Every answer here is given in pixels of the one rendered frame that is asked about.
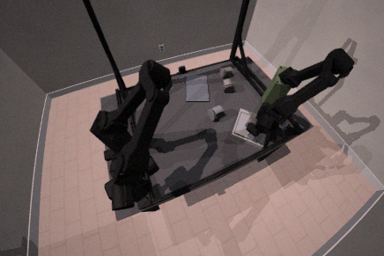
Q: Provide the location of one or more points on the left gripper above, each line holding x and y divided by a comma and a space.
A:
251, 126

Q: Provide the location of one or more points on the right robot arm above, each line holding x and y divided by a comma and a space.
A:
134, 157

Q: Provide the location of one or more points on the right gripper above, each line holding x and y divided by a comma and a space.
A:
151, 169

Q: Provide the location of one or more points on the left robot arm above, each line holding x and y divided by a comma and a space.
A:
336, 62

